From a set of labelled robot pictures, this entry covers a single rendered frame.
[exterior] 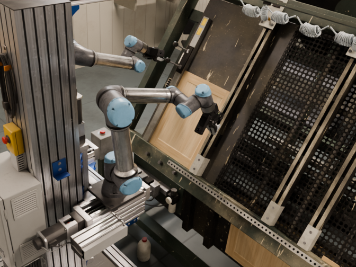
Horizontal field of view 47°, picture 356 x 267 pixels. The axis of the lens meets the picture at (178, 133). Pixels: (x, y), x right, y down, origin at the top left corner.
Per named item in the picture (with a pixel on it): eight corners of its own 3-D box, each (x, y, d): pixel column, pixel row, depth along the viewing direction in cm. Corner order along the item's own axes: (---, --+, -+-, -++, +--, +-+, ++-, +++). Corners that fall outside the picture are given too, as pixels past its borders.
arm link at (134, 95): (86, 101, 189) (172, 101, 217) (95, 112, 181) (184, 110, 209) (90, 78, 184) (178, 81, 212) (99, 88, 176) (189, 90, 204)
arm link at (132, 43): (120, 44, 256) (127, 32, 254) (132, 50, 265) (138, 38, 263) (127, 49, 251) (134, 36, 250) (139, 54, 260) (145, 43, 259)
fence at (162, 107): (145, 139, 292) (142, 138, 289) (206, 18, 281) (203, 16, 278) (150, 142, 289) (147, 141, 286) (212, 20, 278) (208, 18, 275)
